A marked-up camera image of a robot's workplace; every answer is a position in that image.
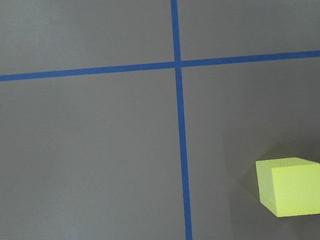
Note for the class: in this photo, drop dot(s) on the yellow foam block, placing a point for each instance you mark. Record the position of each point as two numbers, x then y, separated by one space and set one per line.
289 186

